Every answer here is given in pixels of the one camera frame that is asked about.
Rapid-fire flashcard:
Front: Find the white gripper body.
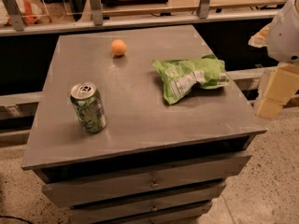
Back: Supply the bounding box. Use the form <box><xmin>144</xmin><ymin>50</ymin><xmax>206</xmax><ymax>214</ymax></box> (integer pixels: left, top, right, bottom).
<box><xmin>267</xmin><ymin>0</ymin><xmax>299</xmax><ymax>63</ymax></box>

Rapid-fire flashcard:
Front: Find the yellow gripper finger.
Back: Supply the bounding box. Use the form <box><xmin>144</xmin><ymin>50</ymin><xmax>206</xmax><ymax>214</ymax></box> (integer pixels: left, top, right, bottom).
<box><xmin>249</xmin><ymin>24</ymin><xmax>270</xmax><ymax>48</ymax></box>
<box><xmin>255</xmin><ymin>63</ymin><xmax>299</xmax><ymax>119</ymax></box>

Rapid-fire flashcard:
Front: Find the green soda can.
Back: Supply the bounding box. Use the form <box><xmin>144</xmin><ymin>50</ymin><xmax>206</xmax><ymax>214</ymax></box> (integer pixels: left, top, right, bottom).
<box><xmin>70</xmin><ymin>82</ymin><xmax>107</xmax><ymax>133</ymax></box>

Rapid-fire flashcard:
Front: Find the green chip bag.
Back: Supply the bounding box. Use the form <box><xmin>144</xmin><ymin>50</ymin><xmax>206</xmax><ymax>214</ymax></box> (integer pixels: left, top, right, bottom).
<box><xmin>152</xmin><ymin>54</ymin><xmax>229</xmax><ymax>105</ymax></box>

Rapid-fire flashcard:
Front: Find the orange fruit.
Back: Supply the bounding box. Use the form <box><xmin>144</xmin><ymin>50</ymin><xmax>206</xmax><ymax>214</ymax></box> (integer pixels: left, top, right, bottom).
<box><xmin>110</xmin><ymin>39</ymin><xmax>126</xmax><ymax>56</ymax></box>

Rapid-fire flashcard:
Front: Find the grey drawer cabinet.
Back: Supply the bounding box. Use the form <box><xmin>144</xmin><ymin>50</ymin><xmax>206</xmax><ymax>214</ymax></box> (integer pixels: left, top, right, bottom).
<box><xmin>22</xmin><ymin>25</ymin><xmax>263</xmax><ymax>224</ymax></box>

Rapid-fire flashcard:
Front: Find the top drawer knob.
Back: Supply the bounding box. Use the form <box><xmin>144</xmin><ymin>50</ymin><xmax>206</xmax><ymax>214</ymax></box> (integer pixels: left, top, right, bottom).
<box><xmin>150</xmin><ymin>179</ymin><xmax>160</xmax><ymax>189</ymax></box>

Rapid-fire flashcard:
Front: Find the drawer knob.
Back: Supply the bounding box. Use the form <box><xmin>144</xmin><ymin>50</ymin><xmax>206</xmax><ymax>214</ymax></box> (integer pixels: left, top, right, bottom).
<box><xmin>151</xmin><ymin>204</ymin><xmax>158</xmax><ymax>212</ymax></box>
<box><xmin>150</xmin><ymin>179</ymin><xmax>160</xmax><ymax>189</ymax></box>

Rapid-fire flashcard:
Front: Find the middle drawer knob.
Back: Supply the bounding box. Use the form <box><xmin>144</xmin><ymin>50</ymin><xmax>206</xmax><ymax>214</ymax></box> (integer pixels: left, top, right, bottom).
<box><xmin>151</xmin><ymin>204</ymin><xmax>158</xmax><ymax>212</ymax></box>

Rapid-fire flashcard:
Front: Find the orange white cloth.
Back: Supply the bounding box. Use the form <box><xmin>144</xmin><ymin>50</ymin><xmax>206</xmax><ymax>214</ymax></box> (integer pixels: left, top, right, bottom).
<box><xmin>0</xmin><ymin>0</ymin><xmax>45</xmax><ymax>26</ymax></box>

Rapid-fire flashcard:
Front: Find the grey metal bracket right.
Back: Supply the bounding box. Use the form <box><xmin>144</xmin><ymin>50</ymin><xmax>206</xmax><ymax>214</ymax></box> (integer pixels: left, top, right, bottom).
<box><xmin>196</xmin><ymin>0</ymin><xmax>210</xmax><ymax>19</ymax></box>

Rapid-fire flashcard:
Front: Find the grey metal bracket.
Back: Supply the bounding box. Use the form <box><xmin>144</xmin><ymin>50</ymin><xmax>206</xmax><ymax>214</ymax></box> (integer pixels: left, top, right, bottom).
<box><xmin>2</xmin><ymin>0</ymin><xmax>26</xmax><ymax>31</ymax></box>
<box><xmin>196</xmin><ymin>0</ymin><xmax>210</xmax><ymax>19</ymax></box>
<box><xmin>90</xmin><ymin>0</ymin><xmax>103</xmax><ymax>26</ymax></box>

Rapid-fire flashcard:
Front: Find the grey metal bracket middle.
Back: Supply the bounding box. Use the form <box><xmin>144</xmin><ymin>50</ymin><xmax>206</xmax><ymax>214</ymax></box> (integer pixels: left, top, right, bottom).
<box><xmin>90</xmin><ymin>0</ymin><xmax>103</xmax><ymax>26</ymax></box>

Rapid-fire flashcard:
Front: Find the grey metal bracket left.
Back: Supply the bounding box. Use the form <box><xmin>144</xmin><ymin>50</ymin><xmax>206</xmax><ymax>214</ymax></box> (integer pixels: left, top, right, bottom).
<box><xmin>2</xmin><ymin>0</ymin><xmax>26</xmax><ymax>31</ymax></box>

